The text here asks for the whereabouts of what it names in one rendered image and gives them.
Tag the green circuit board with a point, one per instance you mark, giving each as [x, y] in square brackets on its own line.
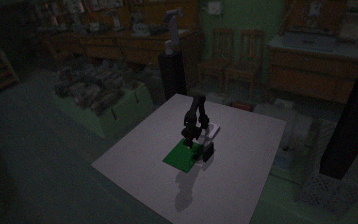
[181, 156]

